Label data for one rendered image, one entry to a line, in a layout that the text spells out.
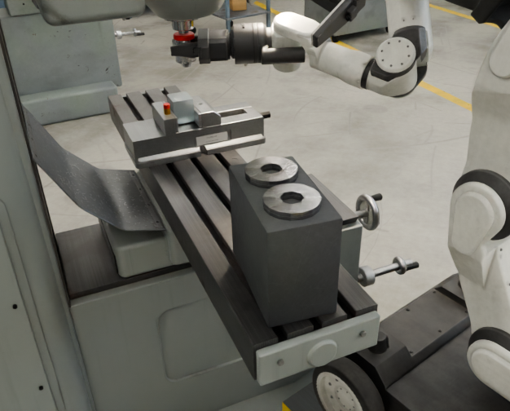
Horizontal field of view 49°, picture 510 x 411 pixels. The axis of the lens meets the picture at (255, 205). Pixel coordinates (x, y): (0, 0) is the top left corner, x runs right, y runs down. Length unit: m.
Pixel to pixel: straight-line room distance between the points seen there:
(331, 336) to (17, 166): 0.66
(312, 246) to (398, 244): 1.96
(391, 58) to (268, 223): 0.50
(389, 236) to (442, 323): 1.36
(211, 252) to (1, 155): 0.42
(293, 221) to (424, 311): 0.78
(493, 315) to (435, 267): 1.41
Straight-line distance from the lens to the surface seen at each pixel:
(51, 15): 1.13
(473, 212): 1.15
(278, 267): 0.85
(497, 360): 1.29
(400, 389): 1.38
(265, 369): 0.93
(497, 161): 1.14
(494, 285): 1.26
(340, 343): 0.97
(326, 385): 1.47
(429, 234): 2.91
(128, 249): 1.33
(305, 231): 0.83
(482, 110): 1.12
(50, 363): 1.40
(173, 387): 1.66
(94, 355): 1.50
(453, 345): 1.51
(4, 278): 1.25
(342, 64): 1.24
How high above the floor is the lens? 1.60
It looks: 32 degrees down
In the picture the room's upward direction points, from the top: 2 degrees counter-clockwise
